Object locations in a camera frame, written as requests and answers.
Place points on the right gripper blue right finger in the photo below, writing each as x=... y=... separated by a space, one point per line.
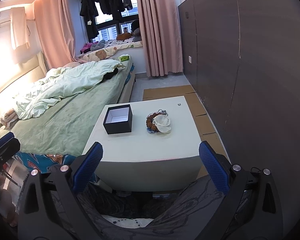
x=213 y=163

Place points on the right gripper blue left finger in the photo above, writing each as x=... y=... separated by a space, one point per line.
x=84 y=166

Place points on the black jewelry box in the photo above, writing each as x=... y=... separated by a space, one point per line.
x=118 y=119

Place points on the translucent white plastic bag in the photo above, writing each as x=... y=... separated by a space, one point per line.
x=162 y=123

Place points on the folded beige towel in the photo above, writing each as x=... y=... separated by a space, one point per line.
x=9 y=119

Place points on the flattened cardboard sheet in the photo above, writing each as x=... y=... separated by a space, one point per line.
x=204 y=125

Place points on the bed with green blanket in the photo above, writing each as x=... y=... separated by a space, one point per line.
x=61 y=133

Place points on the white bedside table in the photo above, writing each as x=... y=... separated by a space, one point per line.
x=149 y=162

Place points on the pale green duvet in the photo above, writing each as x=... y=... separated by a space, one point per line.
x=61 y=83

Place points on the green tissue pack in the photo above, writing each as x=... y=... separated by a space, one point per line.
x=123 y=58

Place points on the floral window seat quilt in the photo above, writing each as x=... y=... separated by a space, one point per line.
x=111 y=48

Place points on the white air conditioner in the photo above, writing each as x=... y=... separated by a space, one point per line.
x=5 y=17

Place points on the pink curtain left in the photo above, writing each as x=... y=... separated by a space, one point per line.
x=55 y=31

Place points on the pink curtain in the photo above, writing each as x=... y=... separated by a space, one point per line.
x=55 y=31
x=161 y=38

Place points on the pink curtain right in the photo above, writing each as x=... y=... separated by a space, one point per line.
x=161 y=38

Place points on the hanging dark clothes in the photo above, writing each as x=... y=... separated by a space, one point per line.
x=107 y=19

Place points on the dark wood wall panel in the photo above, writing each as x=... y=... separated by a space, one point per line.
x=246 y=70

